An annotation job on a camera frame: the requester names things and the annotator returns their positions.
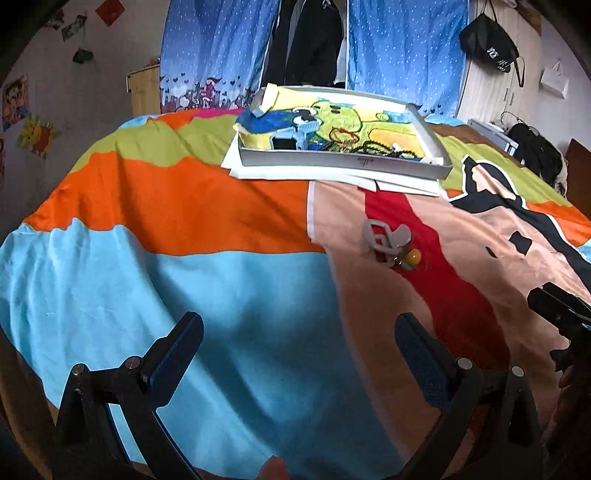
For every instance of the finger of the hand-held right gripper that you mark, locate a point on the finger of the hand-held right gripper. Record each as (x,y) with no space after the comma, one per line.
(565,295)
(549,304)

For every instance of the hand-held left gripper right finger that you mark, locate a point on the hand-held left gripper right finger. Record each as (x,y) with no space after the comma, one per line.
(420,355)

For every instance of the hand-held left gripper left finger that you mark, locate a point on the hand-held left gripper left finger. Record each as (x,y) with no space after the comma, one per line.
(178,350)

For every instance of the grey claw hair clip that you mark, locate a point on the grey claw hair clip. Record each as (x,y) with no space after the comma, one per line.
(399,235)

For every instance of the white tray with cartoon painting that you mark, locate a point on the white tray with cartoon painting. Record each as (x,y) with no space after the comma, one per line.
(369,162)

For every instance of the colourful printed blanket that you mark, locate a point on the colourful printed blanket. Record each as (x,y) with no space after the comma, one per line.
(138,277)

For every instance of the brown wooden headboard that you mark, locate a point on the brown wooden headboard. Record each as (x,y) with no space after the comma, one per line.
(581,170)

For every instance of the black clothes pile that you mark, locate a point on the black clothes pile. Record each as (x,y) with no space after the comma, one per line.
(535,147)

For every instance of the white storage box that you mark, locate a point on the white storage box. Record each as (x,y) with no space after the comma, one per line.
(485,127)

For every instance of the white paper sheets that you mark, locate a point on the white paper sheets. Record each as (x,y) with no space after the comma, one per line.
(277,173)

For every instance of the white hair clip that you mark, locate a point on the white hair clip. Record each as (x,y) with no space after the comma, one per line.
(399,148)

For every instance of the white paper bag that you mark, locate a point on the white paper bag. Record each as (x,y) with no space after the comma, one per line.
(554,81)

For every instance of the light wooden wardrobe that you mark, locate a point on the light wooden wardrobe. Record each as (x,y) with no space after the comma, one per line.
(485,92)

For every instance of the blue claw hair clip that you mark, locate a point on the blue claw hair clip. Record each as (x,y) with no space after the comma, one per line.
(302,136)

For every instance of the small wooden cabinet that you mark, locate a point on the small wooden cabinet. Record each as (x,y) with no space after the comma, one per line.
(143,92)

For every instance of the blue dotted curtain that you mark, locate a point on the blue dotted curtain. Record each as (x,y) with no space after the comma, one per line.
(217,46)
(406,46)

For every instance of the dark hanging clothes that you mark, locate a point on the dark hanging clothes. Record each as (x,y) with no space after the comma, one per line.
(314,41)

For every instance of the red paper square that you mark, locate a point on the red paper square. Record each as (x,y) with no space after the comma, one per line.
(110,8)

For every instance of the yellow cartoon wall poster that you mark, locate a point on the yellow cartoon wall poster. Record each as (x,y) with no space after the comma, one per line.
(37,136)

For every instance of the green wall ornament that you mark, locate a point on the green wall ornament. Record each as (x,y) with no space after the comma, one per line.
(83,55)

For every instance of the wall photos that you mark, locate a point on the wall photos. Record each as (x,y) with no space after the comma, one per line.
(71,25)

